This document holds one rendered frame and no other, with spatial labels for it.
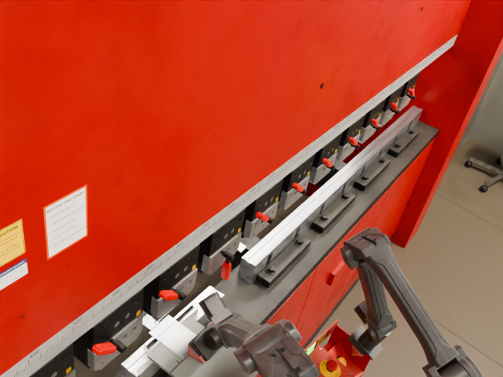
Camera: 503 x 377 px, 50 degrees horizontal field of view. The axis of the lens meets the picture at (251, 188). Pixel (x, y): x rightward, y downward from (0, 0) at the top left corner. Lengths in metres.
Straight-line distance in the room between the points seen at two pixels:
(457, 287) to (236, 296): 2.03
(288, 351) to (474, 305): 2.73
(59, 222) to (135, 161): 0.17
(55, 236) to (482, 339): 2.83
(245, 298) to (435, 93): 1.80
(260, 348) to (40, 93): 0.53
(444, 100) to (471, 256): 1.20
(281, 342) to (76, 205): 0.41
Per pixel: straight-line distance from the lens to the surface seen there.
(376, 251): 1.36
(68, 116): 0.83
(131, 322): 1.31
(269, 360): 0.94
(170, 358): 1.57
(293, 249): 2.07
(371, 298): 1.59
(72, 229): 0.96
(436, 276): 3.65
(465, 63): 3.14
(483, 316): 3.57
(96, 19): 0.80
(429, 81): 3.22
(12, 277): 0.93
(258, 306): 1.88
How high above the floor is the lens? 2.29
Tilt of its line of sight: 37 degrees down
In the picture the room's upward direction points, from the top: 12 degrees clockwise
